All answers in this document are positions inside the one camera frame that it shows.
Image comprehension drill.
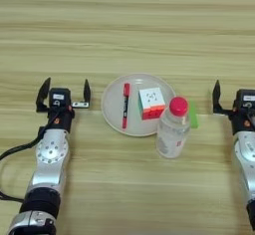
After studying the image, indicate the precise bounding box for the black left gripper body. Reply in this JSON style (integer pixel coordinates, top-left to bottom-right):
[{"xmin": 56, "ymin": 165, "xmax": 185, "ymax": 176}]
[{"xmin": 47, "ymin": 102, "xmax": 91, "ymax": 133}]

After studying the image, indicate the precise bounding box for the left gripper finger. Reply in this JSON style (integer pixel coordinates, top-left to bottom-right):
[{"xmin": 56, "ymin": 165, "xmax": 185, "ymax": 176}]
[
  {"xmin": 83, "ymin": 79, "xmax": 92, "ymax": 104},
  {"xmin": 35, "ymin": 77, "xmax": 52, "ymax": 113}
]

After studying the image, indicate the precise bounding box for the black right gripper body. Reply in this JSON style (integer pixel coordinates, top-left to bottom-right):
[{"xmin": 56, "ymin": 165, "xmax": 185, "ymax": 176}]
[{"xmin": 229, "ymin": 108, "xmax": 255, "ymax": 135}]

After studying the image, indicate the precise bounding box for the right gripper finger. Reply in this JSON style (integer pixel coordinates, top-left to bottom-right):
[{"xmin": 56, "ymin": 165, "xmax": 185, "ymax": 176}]
[{"xmin": 212, "ymin": 79, "xmax": 234, "ymax": 116}]

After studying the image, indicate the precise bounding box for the round beige plate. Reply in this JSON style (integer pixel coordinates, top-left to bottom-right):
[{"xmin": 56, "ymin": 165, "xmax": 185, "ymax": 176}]
[{"xmin": 100, "ymin": 73, "xmax": 177, "ymax": 137}]

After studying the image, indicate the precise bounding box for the green block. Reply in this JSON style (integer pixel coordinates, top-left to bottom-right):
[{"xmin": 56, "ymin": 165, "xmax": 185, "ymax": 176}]
[{"xmin": 188, "ymin": 100, "xmax": 199, "ymax": 129}]

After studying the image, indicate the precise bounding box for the red and black marker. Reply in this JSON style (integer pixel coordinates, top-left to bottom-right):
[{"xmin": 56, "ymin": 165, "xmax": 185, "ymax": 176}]
[{"xmin": 121, "ymin": 83, "xmax": 131, "ymax": 129}]

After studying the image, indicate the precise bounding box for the clear bottle with red cap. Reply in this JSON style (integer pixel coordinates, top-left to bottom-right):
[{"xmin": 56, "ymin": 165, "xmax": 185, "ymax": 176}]
[{"xmin": 155, "ymin": 96, "xmax": 192, "ymax": 159}]

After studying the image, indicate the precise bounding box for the colourful puzzle cube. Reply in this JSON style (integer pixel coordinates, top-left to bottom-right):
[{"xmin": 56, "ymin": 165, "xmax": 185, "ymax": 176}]
[{"xmin": 137, "ymin": 87, "xmax": 166, "ymax": 121}]

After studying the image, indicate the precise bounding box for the left gripper labelled black box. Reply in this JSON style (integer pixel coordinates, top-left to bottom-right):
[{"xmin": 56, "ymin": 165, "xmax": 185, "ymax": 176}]
[{"xmin": 49, "ymin": 88, "xmax": 72, "ymax": 110}]

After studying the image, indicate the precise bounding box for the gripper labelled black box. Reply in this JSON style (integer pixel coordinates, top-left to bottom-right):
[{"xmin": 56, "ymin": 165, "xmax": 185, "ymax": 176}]
[
  {"xmin": 49, "ymin": 88, "xmax": 72, "ymax": 110},
  {"xmin": 234, "ymin": 89, "xmax": 255, "ymax": 112}
]

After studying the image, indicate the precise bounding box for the right gripper labelled black box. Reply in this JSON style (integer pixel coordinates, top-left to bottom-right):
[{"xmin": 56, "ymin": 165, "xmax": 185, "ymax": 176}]
[{"xmin": 234, "ymin": 89, "xmax": 255, "ymax": 112}]

